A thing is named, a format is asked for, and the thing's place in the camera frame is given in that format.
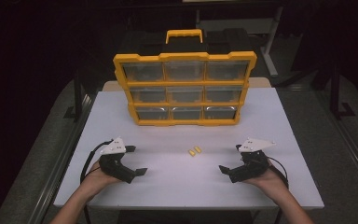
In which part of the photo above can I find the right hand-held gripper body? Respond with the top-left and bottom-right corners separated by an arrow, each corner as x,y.
228,137 -> 277,184

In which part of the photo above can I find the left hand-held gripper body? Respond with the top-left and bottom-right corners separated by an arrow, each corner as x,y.
98,136 -> 137,185

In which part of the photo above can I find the clear plastic drawer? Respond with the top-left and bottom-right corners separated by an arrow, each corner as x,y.
205,61 -> 250,81
204,85 -> 243,103
163,61 -> 206,82
121,63 -> 165,82
171,106 -> 203,120
135,106 -> 170,120
167,86 -> 204,104
130,87 -> 168,104
203,105 -> 239,120

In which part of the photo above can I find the yellow and black drawer organizer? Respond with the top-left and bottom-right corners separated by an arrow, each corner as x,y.
113,28 -> 258,127

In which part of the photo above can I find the person's left hand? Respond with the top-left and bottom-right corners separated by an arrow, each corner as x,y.
83,161 -> 121,195

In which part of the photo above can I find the person's right hand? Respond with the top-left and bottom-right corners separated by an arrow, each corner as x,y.
245,160 -> 289,198

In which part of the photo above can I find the black metal stand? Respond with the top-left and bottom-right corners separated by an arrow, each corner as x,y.
63,70 -> 90,123
328,62 -> 357,121

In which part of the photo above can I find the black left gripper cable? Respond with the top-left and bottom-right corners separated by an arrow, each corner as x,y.
79,139 -> 115,185

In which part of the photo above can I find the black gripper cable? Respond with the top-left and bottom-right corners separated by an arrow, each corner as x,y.
268,157 -> 290,189
79,139 -> 115,185

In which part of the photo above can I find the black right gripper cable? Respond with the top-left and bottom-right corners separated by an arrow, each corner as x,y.
268,157 -> 290,189

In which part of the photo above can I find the aluminium rail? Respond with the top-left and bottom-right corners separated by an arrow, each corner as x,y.
27,92 -> 98,224
316,90 -> 358,200

